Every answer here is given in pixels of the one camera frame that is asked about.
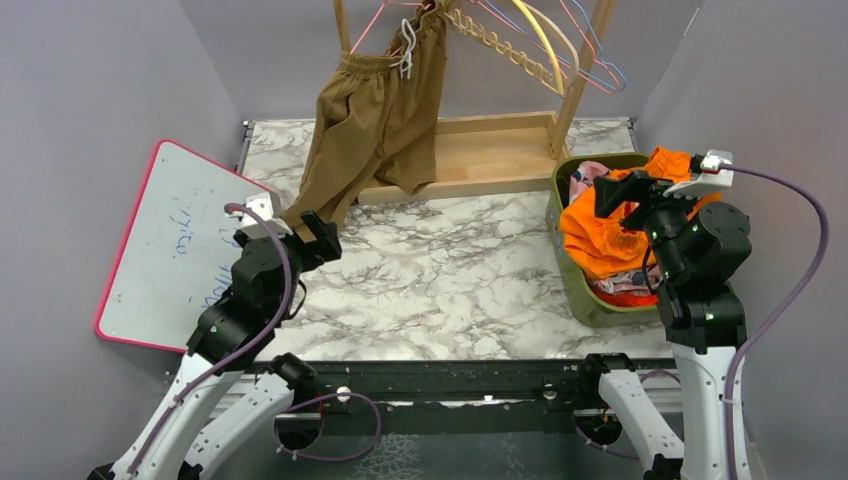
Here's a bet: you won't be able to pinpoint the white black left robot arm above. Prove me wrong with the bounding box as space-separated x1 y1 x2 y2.
89 203 342 479

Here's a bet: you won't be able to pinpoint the pink shark print shorts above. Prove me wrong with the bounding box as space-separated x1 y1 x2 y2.
560 161 660 295

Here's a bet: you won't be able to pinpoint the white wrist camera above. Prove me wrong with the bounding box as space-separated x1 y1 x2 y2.
225 192 293 240
663 150 734 200

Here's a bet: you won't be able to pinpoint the beige wooden hanger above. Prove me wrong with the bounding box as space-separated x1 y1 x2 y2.
512 0 580 99

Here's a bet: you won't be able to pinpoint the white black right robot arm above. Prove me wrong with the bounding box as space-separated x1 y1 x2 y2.
576 168 751 479

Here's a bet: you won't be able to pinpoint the tan brown shorts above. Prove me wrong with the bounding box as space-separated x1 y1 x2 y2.
283 1 447 241

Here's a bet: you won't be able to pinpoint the red orange shorts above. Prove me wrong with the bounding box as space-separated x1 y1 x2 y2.
594 291 658 308

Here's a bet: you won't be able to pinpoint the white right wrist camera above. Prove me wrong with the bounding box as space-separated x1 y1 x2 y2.
663 150 734 200

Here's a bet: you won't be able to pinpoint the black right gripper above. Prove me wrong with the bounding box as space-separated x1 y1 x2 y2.
595 167 712 279

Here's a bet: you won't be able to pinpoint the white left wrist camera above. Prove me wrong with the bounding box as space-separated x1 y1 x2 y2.
225 192 293 240

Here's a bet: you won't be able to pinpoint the olive green plastic basket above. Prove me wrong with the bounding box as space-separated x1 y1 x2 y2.
545 152 659 328

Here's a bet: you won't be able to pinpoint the light blue wire hanger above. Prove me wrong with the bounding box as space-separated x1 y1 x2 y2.
483 0 627 94

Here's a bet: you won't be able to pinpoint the pink wire hanger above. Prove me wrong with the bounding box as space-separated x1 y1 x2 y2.
348 0 435 53
559 1 627 95
472 1 552 70

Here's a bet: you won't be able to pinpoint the pink framed whiteboard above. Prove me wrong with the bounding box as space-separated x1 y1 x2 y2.
94 140 266 352

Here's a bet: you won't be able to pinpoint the wooden clothes rack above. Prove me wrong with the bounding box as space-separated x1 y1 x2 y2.
332 0 617 205

